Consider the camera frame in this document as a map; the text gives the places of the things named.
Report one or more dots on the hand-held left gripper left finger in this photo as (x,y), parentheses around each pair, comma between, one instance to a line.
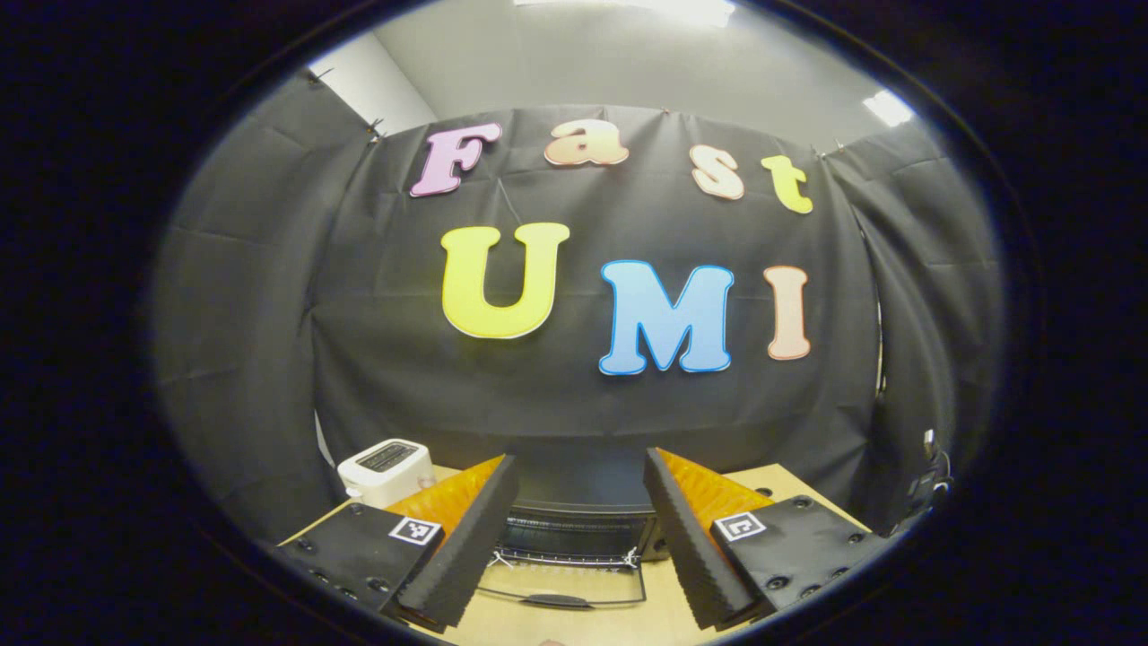
(466,556)

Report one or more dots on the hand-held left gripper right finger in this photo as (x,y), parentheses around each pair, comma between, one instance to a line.
(691,547)

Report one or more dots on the black electric oven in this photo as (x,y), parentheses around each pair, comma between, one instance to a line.
(574,529)

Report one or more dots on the white toaster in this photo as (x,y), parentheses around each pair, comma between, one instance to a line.
(381,471)

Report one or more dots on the black backdrop cloth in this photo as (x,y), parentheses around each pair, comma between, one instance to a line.
(556,413)

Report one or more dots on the ceiling light panel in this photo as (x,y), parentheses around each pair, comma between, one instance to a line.
(888,108)

